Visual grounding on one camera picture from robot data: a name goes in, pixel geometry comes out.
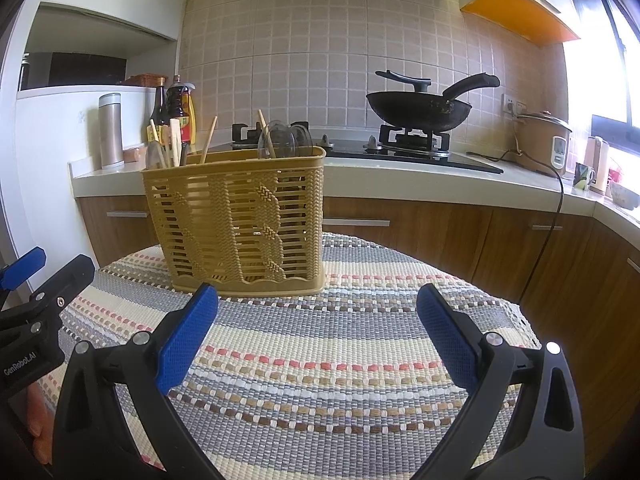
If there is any black power cable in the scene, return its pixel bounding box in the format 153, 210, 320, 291
466, 148, 565, 304

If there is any black wok with lid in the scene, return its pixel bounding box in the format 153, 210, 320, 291
367, 70, 501, 132

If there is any metal spoon grey handle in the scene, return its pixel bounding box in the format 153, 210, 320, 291
145, 141, 166, 170

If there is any silver thermos bottle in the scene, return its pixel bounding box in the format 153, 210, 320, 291
98, 92, 124, 168

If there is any black gas stove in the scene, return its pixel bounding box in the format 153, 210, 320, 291
230, 120, 505, 175

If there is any clear plastic fork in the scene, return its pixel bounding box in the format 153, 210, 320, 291
291, 124, 314, 156

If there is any striped woven table mat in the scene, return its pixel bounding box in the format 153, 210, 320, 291
37, 231, 544, 480

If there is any yellow plastic utensil basket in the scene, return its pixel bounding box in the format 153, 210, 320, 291
142, 146, 326, 297

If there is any window frame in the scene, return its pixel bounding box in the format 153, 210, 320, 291
564, 0, 639, 178

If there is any wooden chopstick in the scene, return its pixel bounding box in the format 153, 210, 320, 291
150, 119, 170, 168
257, 108, 277, 158
170, 118, 181, 167
198, 115, 218, 164

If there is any rice cooker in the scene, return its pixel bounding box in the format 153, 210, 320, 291
514, 110, 572, 177

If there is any person left hand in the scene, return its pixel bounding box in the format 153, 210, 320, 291
26, 382, 54, 465

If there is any soy sauce bottle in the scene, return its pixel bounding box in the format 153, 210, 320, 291
145, 76, 170, 142

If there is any dark vinegar bottle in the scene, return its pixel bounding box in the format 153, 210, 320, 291
166, 74, 196, 145

